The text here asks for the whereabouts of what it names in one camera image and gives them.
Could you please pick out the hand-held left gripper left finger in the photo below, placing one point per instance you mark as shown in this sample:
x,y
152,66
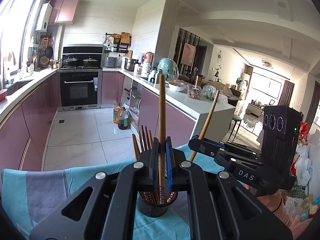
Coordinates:
x,y
157,165

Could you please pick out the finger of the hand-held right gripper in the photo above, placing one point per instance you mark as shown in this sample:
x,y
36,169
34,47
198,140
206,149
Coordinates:
x,y
217,142
205,148

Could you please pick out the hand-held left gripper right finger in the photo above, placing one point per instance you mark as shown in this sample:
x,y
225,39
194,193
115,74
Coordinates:
x,y
168,165

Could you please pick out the red-tipped wooden chopstick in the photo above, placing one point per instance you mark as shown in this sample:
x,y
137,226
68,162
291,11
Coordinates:
x,y
162,105
208,115

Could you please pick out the bunch of wooden chopsticks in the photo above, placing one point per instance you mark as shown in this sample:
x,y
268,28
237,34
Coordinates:
x,y
143,140

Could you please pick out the black mesh utensil holder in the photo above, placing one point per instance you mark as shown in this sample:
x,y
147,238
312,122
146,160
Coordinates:
x,y
150,211

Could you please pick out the person's right forearm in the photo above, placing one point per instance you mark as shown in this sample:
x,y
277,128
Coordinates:
x,y
292,222

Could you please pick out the person's right hand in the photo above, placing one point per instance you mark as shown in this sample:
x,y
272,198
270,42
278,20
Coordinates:
x,y
270,201

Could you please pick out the green stool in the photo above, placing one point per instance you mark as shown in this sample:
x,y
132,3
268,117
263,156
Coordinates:
x,y
236,120

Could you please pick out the pile of plastic bags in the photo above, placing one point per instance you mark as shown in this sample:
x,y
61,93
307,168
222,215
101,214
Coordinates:
x,y
305,165

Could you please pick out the pink kitchen base cabinet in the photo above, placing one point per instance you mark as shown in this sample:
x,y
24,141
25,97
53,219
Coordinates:
x,y
25,120
180,122

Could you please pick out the plastic bag of greens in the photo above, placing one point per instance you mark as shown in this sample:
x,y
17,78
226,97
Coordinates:
x,y
210,92

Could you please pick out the clear food box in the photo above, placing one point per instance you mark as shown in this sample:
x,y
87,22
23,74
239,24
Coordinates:
x,y
194,92

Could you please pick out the white plastic bag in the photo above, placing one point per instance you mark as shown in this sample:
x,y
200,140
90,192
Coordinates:
x,y
133,115

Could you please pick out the dark cooking oil bottle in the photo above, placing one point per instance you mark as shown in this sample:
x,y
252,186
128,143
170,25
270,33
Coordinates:
x,y
123,120

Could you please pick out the living room window with curtain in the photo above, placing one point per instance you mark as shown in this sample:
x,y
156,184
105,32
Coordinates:
x,y
270,87

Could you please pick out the white standing air conditioner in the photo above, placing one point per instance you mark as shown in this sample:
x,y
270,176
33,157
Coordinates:
x,y
246,85

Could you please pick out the brown tumbler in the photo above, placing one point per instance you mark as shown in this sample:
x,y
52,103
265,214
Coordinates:
x,y
199,80

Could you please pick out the white bowl under plastic wrap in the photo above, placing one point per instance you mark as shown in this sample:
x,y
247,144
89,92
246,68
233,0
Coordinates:
x,y
177,86

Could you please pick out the round ceiling lamp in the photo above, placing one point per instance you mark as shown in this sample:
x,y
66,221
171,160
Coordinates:
x,y
267,63

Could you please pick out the green appliance under plastic cover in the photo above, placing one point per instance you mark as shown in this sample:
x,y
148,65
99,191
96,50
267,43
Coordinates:
x,y
167,68

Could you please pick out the steel thermos bottles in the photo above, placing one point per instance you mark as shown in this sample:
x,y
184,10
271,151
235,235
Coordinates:
x,y
153,76

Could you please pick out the pink white electric kettle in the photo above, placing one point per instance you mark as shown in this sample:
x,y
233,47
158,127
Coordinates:
x,y
148,62

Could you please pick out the steel stockpot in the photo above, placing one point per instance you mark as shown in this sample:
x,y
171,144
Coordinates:
x,y
130,65

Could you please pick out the black integrated stove oven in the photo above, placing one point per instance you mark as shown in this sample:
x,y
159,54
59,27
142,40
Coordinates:
x,y
80,87

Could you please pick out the blue grey patterned cloth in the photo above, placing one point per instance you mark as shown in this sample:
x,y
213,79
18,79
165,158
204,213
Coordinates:
x,y
50,192

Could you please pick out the silver rice cooker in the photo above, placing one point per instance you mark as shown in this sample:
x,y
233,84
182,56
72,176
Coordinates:
x,y
110,62

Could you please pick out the pot with glass lid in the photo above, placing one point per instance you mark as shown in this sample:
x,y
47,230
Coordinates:
x,y
90,62

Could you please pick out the wooden cutting board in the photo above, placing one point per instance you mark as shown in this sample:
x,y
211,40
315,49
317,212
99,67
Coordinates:
x,y
125,38

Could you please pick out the black wok with lid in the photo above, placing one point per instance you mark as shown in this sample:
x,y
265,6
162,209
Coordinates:
x,y
70,61

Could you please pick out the woven basket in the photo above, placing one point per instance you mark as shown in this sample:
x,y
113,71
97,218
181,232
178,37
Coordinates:
x,y
44,61

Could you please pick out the black hanging pan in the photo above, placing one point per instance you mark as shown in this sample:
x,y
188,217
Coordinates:
x,y
49,52

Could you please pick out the pink bowl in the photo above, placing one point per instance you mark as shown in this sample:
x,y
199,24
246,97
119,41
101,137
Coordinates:
x,y
3,94

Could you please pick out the white gas water heater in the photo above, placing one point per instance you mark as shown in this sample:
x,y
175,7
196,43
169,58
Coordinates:
x,y
43,17

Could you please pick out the kitchen window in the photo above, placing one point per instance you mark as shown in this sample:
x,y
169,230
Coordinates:
x,y
15,17

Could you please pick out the wall clock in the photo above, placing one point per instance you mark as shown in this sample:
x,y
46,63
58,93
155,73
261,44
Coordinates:
x,y
219,57

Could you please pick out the pink wall painting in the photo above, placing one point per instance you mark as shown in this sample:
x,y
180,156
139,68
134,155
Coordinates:
x,y
188,53

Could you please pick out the black wall rack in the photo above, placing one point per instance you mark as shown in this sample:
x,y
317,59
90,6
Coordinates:
x,y
122,47

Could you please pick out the pink wall cabinet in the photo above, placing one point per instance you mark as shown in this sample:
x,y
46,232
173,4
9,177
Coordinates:
x,y
65,11

